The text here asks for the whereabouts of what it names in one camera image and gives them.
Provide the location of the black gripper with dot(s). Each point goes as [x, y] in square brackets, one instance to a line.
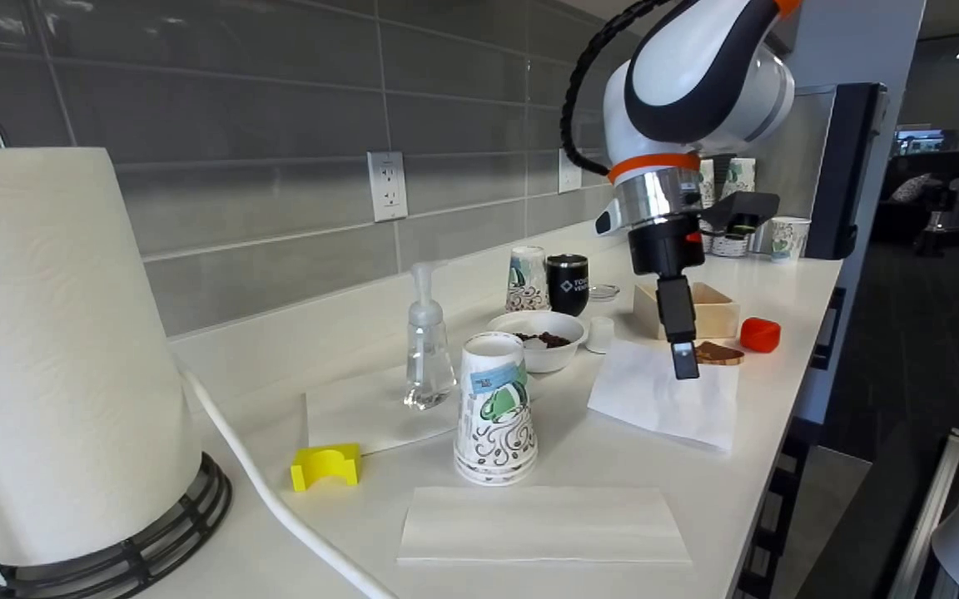
[668, 249]

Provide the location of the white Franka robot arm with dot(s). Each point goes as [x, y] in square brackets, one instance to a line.
[700, 76]

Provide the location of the folded white paper napkin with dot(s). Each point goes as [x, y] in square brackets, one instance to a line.
[540, 526]

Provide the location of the wooden box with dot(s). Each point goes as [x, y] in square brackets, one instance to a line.
[713, 312]

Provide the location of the brown snack piece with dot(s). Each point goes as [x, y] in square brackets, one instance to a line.
[721, 355]

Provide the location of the small white plastic cup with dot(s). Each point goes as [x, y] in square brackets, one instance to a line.
[600, 336]

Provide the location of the red bottle cap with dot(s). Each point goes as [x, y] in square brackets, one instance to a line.
[759, 334]

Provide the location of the clear plastic lid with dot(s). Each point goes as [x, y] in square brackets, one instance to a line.
[604, 295]

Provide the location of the black tumbler with white lettering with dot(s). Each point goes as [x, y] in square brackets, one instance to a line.
[566, 288]

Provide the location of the white printed paper cup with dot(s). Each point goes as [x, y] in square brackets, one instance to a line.
[787, 237]

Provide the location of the white bowl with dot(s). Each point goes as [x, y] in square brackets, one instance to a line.
[523, 327]

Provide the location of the paper cup with green print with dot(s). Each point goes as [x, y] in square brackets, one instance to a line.
[495, 418]

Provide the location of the black upright column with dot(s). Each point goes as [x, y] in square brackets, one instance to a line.
[846, 176]

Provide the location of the clear glass bottle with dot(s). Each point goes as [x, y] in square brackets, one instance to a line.
[426, 355]

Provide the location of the computer monitor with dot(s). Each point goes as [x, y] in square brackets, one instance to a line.
[920, 142]

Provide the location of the yellow plastic piece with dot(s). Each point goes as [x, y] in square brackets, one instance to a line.
[324, 467]

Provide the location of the black paper towel holder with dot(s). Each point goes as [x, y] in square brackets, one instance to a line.
[136, 553]

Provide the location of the white paper towel roll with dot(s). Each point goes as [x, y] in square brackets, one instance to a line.
[50, 355]

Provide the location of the dark wrist camera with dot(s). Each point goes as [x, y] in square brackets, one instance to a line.
[745, 209]

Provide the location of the white wall outlet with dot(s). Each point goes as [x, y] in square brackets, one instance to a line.
[566, 173]
[388, 187]

